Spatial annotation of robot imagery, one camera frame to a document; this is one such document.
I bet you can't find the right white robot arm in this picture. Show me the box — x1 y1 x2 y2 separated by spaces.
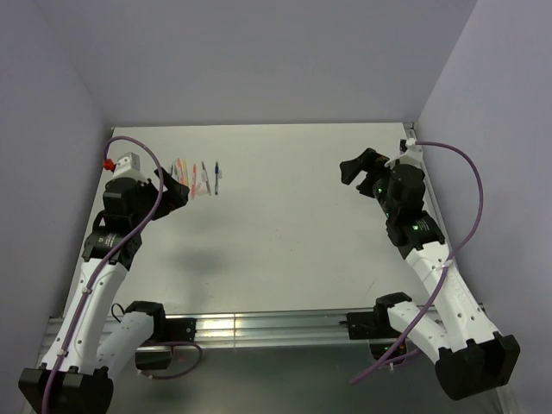
340 148 520 400

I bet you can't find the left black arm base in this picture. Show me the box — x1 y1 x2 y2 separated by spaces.
135 318 204 380

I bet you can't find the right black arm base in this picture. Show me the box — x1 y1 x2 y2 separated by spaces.
341 310 400 360

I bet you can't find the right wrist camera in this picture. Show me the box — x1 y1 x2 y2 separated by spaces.
385 138 423 168

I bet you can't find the red highlighter pen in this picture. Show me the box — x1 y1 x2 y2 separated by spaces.
191 164 198 199

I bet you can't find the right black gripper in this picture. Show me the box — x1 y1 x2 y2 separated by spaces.
340 147 398 218

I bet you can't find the yellow highlighter pen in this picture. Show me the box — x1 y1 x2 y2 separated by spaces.
176 158 186 185

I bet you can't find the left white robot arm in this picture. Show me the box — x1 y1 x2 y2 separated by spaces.
18 167 189 413

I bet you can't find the aluminium mounting rail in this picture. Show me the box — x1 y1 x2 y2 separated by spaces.
41 301 488 359

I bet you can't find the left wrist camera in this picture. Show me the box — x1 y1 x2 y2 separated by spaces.
103 152 147 182

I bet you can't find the orange highlighter pen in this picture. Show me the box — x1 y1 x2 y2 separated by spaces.
181 159 190 186

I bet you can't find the blue pen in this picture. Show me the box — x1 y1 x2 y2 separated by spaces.
214 161 221 195

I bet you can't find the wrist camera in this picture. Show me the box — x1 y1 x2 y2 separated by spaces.
385 138 423 168
103 152 147 182

